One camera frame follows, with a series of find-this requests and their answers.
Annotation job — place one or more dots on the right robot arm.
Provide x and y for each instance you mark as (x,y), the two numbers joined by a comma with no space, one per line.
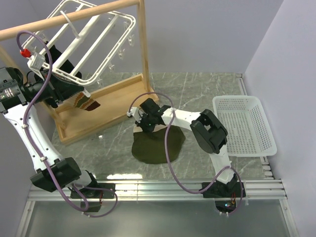
(211,136)

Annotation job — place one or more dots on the wooden drying rack frame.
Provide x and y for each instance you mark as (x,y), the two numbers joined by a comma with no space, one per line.
(73,123)

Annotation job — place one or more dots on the white plastic basket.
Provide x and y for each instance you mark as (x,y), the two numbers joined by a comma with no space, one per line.
(249,132)

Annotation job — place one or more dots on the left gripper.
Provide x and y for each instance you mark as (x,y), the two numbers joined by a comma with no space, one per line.
(63,89)

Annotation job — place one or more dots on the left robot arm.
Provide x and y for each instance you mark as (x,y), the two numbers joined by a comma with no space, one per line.
(53,171)

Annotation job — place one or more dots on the black hanging garment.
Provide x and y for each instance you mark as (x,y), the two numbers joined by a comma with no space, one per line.
(67,66)

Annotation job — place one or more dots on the patterned striped underwear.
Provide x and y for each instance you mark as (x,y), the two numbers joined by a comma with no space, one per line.
(83,102)

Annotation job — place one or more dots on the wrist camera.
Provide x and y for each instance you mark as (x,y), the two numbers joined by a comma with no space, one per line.
(135,113)
(35,60)

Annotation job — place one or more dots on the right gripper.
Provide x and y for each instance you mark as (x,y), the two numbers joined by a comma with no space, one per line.
(140,123)

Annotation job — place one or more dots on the olive green underwear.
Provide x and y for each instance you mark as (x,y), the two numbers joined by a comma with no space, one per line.
(149,147)

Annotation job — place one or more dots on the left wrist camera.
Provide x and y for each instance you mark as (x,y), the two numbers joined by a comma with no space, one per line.
(35,60)

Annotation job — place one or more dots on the aluminium mounting rail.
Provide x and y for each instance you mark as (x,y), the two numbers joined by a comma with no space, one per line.
(161,209)

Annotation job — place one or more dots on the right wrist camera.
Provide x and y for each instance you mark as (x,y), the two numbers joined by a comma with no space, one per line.
(135,113)

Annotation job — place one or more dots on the white plastic clip hanger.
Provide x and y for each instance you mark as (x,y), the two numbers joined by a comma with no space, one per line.
(129,25)

